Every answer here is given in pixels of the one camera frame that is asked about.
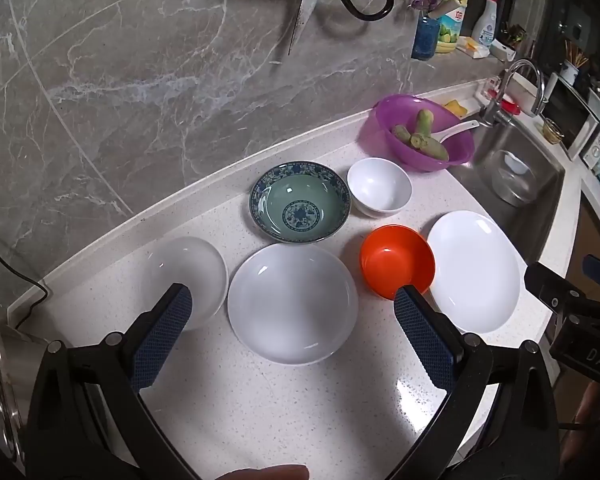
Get steel faucet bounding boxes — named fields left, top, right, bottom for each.
left=477, top=59, right=546, bottom=128

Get small white container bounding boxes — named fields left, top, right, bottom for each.
left=490, top=22, right=528, bottom=63

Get glass bowl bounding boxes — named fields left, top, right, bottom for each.
left=490, top=149, right=541, bottom=208

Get white spray bottle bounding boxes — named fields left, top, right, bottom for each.
left=471, top=0, right=502, bottom=50

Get person's left hand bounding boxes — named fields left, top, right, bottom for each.
left=215, top=464, right=309, bottom=480

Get small white bowl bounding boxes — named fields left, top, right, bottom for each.
left=347, top=157, right=413, bottom=219

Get steel sink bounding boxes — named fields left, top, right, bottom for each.
left=450, top=110, right=566, bottom=266

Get purple plastic basin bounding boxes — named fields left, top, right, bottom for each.
left=358, top=94, right=476, bottom=172

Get kitchen scissors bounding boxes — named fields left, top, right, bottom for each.
left=286, top=0, right=396, bottom=57

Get white spoon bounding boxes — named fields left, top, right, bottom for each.
left=430, top=121, right=479, bottom=142

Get white deep round plate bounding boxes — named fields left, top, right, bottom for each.
left=227, top=242, right=359, bottom=366

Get white microwave oven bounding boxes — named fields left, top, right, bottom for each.
left=545, top=72, right=600, bottom=171

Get yellow dish soap bottle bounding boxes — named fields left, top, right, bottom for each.
left=434, top=0, right=468, bottom=54

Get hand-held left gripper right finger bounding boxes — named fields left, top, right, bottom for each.
left=394, top=284, right=563, bottom=480

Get white soap box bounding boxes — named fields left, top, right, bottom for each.
left=455, top=36, right=491, bottom=58

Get white plastic tub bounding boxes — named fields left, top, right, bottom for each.
left=505, top=72, right=546, bottom=113

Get steel pot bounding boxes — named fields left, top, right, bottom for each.
left=0, top=316, right=108, bottom=463

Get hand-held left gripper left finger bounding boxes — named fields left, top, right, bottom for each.
left=22, top=282, right=201, bottom=480

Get blue patterned bowl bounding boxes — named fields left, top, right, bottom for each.
left=249, top=161, right=352, bottom=244

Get white oval plate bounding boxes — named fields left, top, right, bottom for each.
left=426, top=211, right=522, bottom=334

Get translucent white plate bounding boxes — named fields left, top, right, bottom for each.
left=147, top=236, right=229, bottom=331

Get black power cable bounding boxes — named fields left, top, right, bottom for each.
left=0, top=232, right=51, bottom=328

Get chopstick holder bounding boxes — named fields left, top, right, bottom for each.
left=560, top=40, right=591, bottom=86

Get orange bowl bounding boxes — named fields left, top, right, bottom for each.
left=359, top=225, right=436, bottom=300

